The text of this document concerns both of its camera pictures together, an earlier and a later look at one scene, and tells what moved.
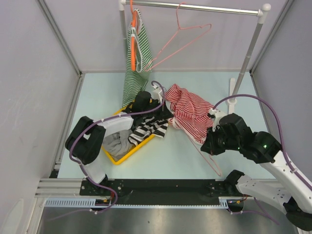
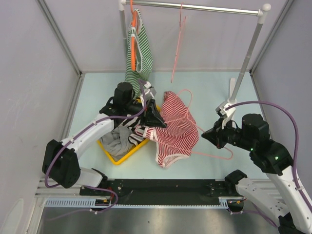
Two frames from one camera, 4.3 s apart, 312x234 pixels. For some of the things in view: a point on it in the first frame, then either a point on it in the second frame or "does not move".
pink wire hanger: [202, 152] -> [198, 126]
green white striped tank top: [136, 80] does not move
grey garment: [117, 144] does not move
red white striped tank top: [190, 113] -> [180, 136]
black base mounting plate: [162, 191] does not move
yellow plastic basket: [129, 153] does not move
